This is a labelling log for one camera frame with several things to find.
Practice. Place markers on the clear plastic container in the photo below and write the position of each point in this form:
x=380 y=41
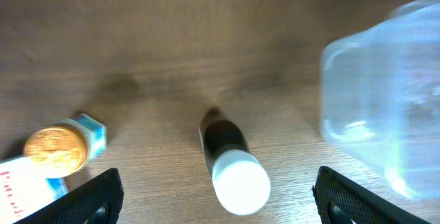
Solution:
x=379 y=98

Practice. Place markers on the gold lid small jar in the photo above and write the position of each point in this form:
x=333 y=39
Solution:
x=66 y=147

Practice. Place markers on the black bottle white cap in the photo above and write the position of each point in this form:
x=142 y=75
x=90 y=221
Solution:
x=241 y=184

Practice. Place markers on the white blue medicine box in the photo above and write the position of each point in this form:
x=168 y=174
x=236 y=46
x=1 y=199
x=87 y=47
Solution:
x=24 y=190

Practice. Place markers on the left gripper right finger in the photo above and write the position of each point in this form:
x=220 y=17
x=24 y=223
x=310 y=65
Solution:
x=340 y=200

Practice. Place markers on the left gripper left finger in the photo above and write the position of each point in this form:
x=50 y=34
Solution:
x=98 y=201

